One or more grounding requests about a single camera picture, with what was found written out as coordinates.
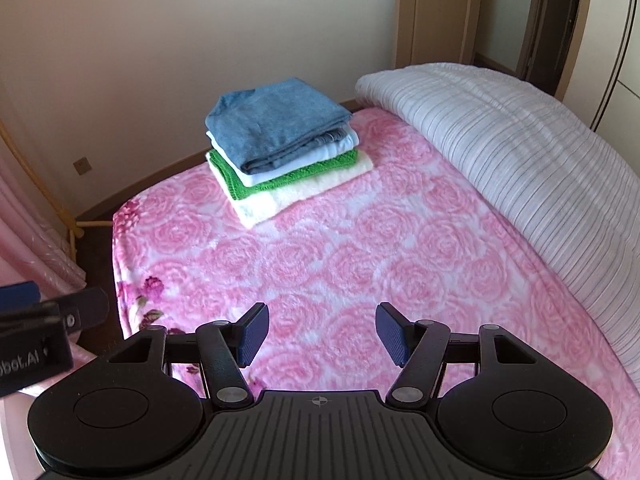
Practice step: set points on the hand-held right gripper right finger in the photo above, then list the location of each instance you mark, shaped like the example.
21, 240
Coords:
392, 332

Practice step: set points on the gold wall socket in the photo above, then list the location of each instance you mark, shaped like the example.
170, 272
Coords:
81, 166

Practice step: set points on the wooden door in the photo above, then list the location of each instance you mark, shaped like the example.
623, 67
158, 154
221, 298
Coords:
435, 15

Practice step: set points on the cream garment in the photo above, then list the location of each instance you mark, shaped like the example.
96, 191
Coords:
280, 200

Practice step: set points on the light blue garment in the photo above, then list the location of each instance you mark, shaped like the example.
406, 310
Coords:
325, 149

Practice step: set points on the pink floral blanket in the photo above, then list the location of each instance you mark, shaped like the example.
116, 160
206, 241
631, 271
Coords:
350, 260

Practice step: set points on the wooden doorway frame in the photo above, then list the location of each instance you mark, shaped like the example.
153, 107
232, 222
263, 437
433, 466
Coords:
531, 20

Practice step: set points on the striped white quilt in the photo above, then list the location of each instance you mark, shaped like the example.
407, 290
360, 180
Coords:
525, 160

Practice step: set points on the pink curtain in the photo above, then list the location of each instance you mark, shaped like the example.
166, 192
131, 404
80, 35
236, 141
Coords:
30, 240

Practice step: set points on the white wardrobe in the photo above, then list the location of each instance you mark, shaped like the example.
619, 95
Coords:
600, 50

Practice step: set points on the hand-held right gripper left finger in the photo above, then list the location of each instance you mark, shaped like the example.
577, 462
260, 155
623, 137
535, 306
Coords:
252, 332

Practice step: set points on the green knit garment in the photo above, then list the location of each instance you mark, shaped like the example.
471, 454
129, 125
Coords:
235, 187

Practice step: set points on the blue jeans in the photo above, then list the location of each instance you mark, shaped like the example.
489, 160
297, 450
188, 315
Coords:
270, 120

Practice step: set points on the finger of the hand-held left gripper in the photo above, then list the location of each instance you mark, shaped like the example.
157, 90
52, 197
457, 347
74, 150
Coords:
17, 295
87, 305

